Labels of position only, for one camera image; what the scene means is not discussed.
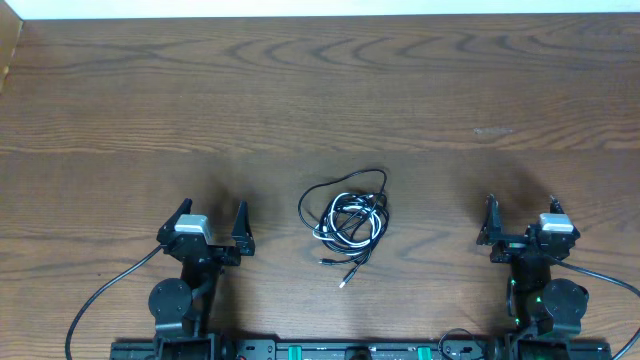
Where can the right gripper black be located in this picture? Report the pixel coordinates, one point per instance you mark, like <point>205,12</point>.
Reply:
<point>490,234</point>

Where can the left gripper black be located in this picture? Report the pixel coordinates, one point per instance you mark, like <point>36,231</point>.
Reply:
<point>209,248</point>

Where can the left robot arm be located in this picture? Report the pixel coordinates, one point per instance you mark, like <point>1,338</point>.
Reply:
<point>182,306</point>

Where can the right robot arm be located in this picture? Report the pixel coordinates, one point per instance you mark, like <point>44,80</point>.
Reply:
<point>547,311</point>

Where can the cardboard box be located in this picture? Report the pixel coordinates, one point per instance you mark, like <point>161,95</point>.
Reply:
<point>10,30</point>

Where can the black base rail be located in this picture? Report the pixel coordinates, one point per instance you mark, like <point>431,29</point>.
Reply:
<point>360,350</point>

